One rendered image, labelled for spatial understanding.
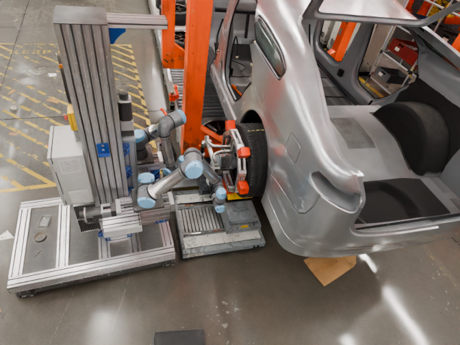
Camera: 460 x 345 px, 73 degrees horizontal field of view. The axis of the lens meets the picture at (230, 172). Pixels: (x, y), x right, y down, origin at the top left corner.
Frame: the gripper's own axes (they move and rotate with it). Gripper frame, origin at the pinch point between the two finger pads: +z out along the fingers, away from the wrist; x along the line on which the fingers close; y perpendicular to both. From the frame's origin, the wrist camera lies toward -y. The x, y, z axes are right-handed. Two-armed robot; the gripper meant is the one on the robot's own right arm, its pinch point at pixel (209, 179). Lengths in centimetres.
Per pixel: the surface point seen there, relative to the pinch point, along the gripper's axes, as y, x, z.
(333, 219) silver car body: 48, -49, -86
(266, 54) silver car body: 89, -43, 40
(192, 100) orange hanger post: 37, 7, 60
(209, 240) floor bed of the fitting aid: -75, -6, -12
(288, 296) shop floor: -82, -65, -77
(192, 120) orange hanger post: 16, 5, 60
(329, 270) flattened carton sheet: -81, -117, -62
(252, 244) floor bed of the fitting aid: -75, -46, -23
